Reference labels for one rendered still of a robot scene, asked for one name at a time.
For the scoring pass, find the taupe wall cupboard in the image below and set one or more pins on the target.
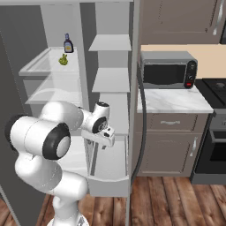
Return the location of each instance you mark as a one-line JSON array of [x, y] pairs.
[[176, 20]]

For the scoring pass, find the taupe drawer front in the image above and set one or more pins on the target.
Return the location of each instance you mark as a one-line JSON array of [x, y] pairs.
[[176, 122]]

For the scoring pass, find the taupe cupboard door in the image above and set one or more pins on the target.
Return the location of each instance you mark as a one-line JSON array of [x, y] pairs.
[[167, 153]]

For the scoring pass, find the grey open fridge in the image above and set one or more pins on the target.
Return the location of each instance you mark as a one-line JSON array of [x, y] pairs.
[[53, 23]]

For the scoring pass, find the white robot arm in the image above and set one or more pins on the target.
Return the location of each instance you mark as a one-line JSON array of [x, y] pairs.
[[35, 138]]

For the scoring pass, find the dark bottle with yellow label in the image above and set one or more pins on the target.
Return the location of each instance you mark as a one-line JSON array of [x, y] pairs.
[[68, 44]]

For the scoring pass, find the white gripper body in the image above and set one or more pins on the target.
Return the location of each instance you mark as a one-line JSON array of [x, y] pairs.
[[100, 139]]

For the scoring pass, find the grey microwave oven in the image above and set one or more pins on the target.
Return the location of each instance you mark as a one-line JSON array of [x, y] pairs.
[[164, 70]]

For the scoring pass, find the glass fridge shelf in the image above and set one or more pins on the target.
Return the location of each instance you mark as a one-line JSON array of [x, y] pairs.
[[44, 63], [56, 91]]

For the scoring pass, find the black oven with hob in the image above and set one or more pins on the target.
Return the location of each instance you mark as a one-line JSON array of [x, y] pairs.
[[214, 141]]

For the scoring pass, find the green broccoli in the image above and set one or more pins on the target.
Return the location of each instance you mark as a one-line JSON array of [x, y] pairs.
[[63, 60]]

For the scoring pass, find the black range hood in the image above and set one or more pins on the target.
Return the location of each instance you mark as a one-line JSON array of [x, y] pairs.
[[223, 36]]

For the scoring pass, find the grey fridge door with shelves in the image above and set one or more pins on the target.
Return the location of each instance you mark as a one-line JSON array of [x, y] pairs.
[[113, 103]]

